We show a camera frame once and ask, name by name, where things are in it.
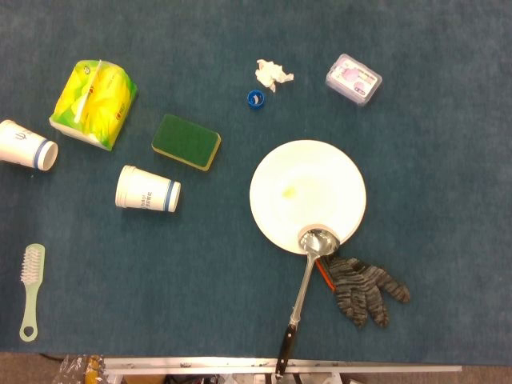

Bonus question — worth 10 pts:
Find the green yellow sponge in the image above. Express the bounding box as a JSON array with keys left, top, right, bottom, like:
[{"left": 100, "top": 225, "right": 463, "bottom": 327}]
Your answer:
[{"left": 150, "top": 113, "right": 222, "bottom": 173}]

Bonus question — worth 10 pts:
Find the white round plate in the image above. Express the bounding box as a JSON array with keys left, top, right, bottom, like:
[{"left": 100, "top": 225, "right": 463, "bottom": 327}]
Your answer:
[{"left": 248, "top": 138, "right": 368, "bottom": 255}]

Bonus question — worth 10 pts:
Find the blue bottle cap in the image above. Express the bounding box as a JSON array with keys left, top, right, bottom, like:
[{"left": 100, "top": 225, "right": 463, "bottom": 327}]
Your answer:
[{"left": 246, "top": 89, "right": 266, "bottom": 110}]

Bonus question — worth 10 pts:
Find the white paper cup blue band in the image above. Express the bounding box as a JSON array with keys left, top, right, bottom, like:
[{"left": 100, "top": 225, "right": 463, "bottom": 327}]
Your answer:
[
  {"left": 114, "top": 164, "right": 182, "bottom": 214},
  {"left": 0, "top": 118, "right": 60, "bottom": 173}
]

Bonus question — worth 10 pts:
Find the crumpled white tissue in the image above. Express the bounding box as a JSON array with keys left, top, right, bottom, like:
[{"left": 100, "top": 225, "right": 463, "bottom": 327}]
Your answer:
[{"left": 254, "top": 58, "right": 295, "bottom": 94}]

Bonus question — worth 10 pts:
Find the grey striped knit glove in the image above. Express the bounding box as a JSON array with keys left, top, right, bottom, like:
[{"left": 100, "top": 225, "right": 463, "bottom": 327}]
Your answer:
[{"left": 314, "top": 255, "right": 411, "bottom": 330}]

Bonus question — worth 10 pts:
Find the clear plastic box purple label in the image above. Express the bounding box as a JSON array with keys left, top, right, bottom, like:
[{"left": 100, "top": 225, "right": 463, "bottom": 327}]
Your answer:
[{"left": 324, "top": 53, "right": 383, "bottom": 108}]

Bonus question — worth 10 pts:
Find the yellow-green tissue pack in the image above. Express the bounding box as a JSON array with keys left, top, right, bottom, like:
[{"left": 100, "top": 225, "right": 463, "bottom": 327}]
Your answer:
[{"left": 48, "top": 58, "right": 139, "bottom": 152}]

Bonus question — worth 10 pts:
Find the blue felt table cloth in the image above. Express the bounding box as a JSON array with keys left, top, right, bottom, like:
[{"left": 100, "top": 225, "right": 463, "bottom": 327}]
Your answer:
[{"left": 0, "top": 0, "right": 512, "bottom": 358}]

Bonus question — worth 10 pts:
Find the pale green scrubbing brush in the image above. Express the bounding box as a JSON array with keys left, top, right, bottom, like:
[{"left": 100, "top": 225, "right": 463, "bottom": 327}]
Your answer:
[{"left": 18, "top": 242, "right": 46, "bottom": 343}]

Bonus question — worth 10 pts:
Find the clear crumpled plastic bag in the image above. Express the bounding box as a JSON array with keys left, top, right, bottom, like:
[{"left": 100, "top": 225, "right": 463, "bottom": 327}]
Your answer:
[{"left": 55, "top": 353, "right": 106, "bottom": 384}]

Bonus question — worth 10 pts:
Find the steel ladle black handle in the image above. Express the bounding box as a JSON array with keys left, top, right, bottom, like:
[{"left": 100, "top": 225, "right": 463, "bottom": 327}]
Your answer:
[{"left": 274, "top": 225, "right": 342, "bottom": 378}]

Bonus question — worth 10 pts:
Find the aluminium frame rail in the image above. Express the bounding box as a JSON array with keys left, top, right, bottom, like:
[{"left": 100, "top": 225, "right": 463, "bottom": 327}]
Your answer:
[{"left": 102, "top": 356, "right": 463, "bottom": 376}]

